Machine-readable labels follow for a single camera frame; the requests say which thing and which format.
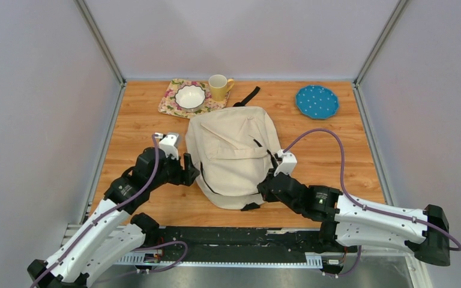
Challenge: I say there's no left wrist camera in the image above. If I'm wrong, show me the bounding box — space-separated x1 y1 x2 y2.
154 132 181 160

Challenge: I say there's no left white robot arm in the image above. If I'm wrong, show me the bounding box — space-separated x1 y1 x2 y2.
27 145 200 287

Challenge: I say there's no beige canvas backpack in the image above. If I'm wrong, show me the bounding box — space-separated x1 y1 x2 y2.
185 87 280 211

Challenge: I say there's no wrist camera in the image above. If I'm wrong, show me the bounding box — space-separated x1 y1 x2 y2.
274 149 297 176
154 132 181 160

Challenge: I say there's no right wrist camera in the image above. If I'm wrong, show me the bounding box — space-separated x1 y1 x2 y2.
274 149 297 176

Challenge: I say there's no yellow ceramic mug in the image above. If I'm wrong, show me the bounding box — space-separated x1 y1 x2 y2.
208 74 235 101

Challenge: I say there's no floral square tray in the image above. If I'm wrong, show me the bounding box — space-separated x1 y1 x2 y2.
158 79 230 119

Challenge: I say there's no white bowl with dark rim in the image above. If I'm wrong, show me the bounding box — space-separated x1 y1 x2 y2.
174 85 206 112

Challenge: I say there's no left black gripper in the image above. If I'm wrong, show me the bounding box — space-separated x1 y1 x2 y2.
148 151 200 191

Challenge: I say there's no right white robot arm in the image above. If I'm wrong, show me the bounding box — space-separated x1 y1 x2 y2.
257 173 451 266

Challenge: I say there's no blue polka dot plate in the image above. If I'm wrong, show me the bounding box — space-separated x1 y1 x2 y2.
295 85 340 119

